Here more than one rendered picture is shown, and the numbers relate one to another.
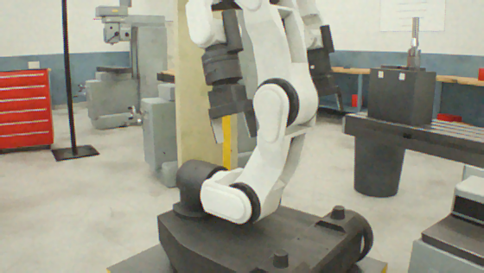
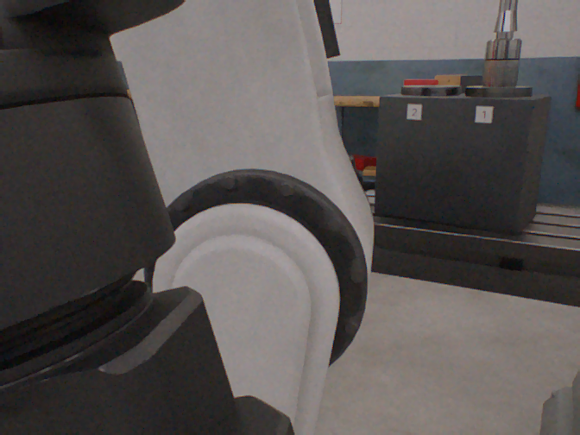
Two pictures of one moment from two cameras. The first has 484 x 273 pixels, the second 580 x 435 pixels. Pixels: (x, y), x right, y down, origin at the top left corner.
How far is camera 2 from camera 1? 0.70 m
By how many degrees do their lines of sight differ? 29
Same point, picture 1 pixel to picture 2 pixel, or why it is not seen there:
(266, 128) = not seen: hidden behind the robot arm
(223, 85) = (21, 366)
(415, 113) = (522, 204)
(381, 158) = not seen: hidden behind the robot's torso
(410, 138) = (521, 268)
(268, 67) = (204, 124)
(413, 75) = (523, 110)
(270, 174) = not seen: outside the picture
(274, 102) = (276, 293)
